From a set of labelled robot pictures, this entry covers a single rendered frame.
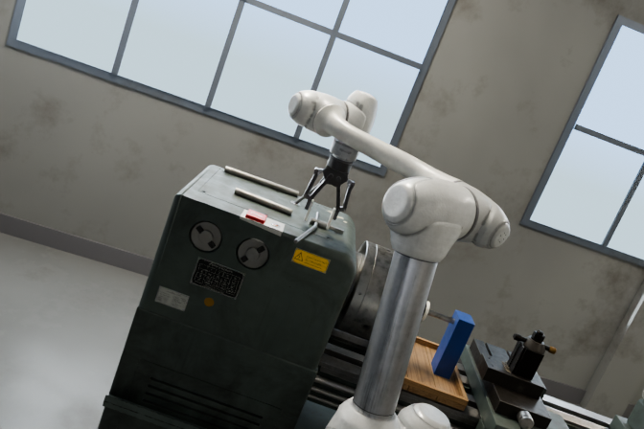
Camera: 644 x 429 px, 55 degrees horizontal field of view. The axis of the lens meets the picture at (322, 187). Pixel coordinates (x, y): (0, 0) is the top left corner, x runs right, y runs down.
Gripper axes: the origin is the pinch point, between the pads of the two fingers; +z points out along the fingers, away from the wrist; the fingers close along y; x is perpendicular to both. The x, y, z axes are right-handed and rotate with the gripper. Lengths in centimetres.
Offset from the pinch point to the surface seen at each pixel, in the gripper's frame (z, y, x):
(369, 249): 6.9, 20.1, 7.7
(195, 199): 4.6, -36.6, -13.8
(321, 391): 55, 22, -4
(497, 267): 51, 138, 215
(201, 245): 17.8, -30.6, -13.2
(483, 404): 40, 73, -4
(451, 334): 25, 58, 8
